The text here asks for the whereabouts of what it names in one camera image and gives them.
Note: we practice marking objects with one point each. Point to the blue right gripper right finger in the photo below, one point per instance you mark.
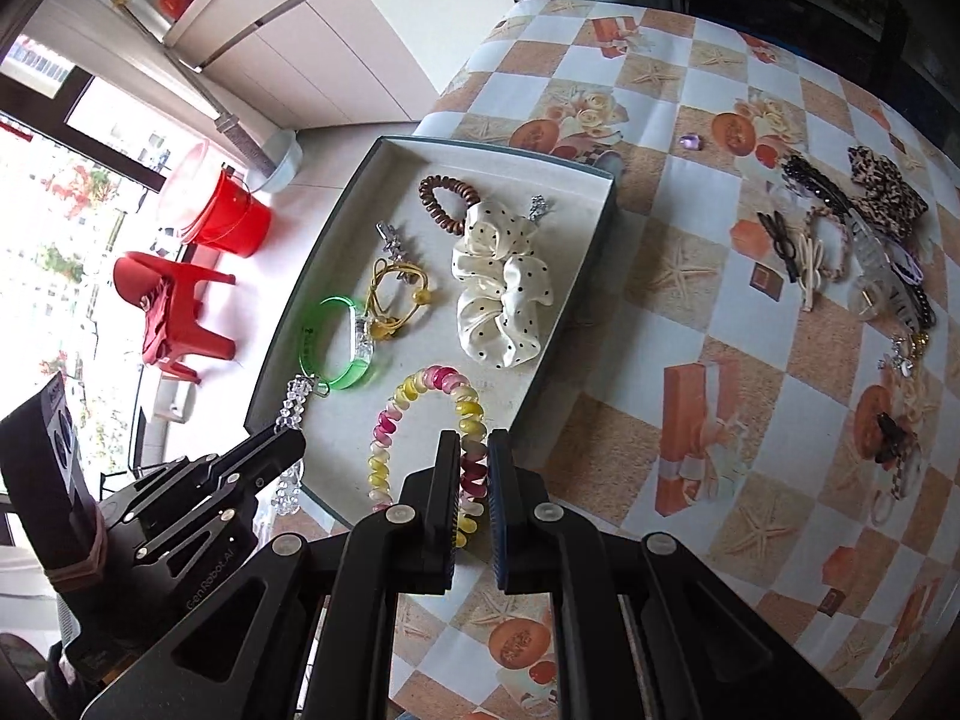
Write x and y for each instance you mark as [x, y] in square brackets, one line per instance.
[543, 547]

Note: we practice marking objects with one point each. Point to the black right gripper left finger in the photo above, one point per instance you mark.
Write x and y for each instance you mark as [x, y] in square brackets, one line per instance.
[407, 548]

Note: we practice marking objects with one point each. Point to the green plastic bangle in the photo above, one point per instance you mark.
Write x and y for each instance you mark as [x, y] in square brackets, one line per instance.
[335, 348]

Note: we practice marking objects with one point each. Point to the cream polka dot scrunchie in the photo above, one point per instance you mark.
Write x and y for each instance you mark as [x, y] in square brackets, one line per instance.
[503, 283]

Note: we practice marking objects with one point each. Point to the silver rhinestone hair clip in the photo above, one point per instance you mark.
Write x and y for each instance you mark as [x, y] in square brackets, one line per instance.
[392, 244]

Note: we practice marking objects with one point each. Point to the small black claw clip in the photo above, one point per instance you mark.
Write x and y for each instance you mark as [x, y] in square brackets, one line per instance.
[896, 442]

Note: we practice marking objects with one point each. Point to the beige hair clip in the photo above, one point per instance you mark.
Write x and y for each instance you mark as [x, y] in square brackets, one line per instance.
[809, 261]

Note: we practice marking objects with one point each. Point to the small silver charm clip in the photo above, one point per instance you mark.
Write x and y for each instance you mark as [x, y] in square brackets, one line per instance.
[539, 207]

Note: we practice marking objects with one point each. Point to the grey shallow tray box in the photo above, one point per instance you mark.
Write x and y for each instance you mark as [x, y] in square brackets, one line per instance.
[339, 428]

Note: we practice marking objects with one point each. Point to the checkered floral tablecloth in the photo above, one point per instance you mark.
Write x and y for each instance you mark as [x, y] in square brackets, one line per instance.
[690, 392]

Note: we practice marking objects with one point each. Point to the red plastic chair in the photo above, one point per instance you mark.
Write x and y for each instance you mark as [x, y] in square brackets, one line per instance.
[164, 291]

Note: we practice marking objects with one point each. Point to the red plastic bucket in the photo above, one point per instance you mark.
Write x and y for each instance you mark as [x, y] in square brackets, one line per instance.
[211, 206]

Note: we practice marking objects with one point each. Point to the black bow hair clip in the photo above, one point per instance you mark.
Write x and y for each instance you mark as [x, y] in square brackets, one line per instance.
[783, 245]

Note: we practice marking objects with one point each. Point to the light blue basin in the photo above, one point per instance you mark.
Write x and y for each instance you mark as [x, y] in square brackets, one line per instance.
[285, 152]

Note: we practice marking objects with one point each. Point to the clear large claw clip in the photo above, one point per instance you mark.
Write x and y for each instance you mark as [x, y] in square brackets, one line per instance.
[876, 266]

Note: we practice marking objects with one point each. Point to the small purple gem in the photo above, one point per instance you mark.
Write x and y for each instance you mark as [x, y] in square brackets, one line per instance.
[690, 141]

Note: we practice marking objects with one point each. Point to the black beaded barrette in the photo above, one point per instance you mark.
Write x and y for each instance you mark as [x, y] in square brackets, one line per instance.
[802, 177]

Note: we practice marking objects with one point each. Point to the leopard print scrunchie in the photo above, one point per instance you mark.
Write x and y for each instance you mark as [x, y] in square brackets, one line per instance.
[887, 201]

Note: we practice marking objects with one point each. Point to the white low cabinet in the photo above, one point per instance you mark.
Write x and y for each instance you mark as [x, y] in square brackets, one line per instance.
[305, 63]

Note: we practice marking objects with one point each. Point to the gold chain keyring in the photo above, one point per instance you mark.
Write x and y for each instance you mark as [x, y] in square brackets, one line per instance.
[905, 355]

